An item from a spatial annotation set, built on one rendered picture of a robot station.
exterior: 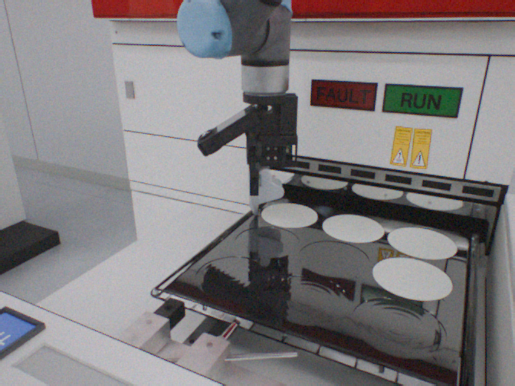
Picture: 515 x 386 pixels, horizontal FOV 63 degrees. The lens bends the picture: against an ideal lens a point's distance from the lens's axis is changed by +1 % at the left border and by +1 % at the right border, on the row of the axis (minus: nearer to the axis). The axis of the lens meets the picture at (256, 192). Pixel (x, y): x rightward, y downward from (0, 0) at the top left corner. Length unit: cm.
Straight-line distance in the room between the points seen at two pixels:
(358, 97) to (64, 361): 59
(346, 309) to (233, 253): 19
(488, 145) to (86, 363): 64
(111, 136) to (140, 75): 235
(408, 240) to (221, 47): 41
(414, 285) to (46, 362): 43
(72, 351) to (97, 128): 305
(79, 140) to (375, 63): 305
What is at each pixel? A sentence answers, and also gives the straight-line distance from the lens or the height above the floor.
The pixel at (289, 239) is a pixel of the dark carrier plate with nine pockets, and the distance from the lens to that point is 67.
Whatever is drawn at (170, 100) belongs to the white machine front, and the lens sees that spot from 96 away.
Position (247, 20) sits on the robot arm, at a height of 122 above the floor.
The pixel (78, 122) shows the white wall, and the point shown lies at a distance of 355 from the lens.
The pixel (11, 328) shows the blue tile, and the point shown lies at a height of 96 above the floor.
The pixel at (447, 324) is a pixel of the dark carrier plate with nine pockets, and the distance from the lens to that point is 55.
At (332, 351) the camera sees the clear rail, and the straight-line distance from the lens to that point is 47.
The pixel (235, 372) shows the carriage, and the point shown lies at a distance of 48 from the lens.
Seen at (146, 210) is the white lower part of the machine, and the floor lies 77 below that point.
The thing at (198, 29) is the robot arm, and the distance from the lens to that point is 54.
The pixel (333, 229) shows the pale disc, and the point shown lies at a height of 90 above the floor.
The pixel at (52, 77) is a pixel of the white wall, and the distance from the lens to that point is 365.
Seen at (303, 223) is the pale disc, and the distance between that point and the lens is 72.
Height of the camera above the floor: 122
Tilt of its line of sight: 22 degrees down
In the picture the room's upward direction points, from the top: straight up
